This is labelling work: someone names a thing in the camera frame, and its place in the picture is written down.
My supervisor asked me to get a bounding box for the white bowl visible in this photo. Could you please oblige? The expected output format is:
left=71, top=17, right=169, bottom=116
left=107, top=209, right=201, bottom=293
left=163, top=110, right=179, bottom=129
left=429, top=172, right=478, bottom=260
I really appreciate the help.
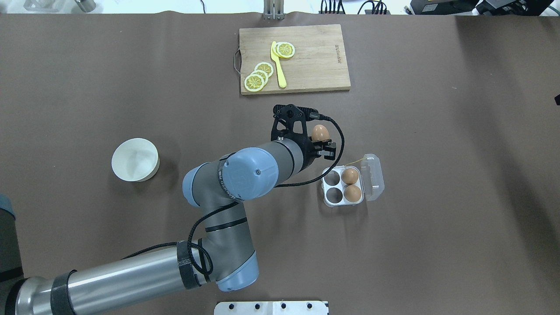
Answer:
left=111, top=138, right=160, bottom=182

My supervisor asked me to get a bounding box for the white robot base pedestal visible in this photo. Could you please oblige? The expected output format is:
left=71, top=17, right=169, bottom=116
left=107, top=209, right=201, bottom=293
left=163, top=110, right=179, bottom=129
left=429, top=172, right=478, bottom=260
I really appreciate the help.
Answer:
left=213, top=301, right=330, bottom=315

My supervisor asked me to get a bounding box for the clear plastic tray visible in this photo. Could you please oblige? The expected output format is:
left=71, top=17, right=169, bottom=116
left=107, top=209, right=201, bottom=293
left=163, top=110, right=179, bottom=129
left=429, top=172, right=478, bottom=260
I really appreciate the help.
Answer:
left=23, top=0, right=66, bottom=13

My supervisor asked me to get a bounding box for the aluminium frame post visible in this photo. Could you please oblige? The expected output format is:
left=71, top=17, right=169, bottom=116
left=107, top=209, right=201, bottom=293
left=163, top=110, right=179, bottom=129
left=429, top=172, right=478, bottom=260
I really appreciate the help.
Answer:
left=263, top=0, right=285, bottom=21

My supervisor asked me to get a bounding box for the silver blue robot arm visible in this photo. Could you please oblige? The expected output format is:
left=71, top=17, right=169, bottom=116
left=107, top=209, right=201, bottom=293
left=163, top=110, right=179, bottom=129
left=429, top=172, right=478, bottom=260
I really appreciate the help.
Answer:
left=1, top=131, right=270, bottom=315

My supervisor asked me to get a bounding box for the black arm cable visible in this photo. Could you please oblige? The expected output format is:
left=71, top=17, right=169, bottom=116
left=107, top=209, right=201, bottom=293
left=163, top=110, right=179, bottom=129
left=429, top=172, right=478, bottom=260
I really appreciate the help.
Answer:
left=120, top=115, right=345, bottom=276

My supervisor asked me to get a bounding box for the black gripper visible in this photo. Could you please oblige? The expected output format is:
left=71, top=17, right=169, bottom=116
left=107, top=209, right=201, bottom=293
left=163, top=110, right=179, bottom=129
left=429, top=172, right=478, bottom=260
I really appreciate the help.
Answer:
left=295, top=136, right=336, bottom=171

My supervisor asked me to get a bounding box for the wooden cutting board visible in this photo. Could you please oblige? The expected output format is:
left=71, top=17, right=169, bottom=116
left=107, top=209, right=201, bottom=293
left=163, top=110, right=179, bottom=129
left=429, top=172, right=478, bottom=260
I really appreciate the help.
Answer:
left=238, top=24, right=351, bottom=95

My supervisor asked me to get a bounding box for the clear plastic egg box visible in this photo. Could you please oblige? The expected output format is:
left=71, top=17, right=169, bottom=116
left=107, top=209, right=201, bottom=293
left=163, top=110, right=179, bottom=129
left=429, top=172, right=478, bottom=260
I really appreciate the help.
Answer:
left=321, top=154, right=385, bottom=208

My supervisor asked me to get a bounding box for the brown egg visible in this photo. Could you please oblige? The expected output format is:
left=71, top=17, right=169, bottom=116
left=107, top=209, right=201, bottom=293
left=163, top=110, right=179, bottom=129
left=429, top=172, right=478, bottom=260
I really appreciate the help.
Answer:
left=341, top=168, right=360, bottom=185
left=311, top=124, right=330, bottom=142
left=343, top=184, right=362, bottom=203

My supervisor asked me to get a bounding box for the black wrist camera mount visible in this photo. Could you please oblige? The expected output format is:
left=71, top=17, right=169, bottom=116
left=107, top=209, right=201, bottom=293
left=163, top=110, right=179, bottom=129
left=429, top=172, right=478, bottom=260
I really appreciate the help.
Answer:
left=270, top=104, right=324, bottom=142

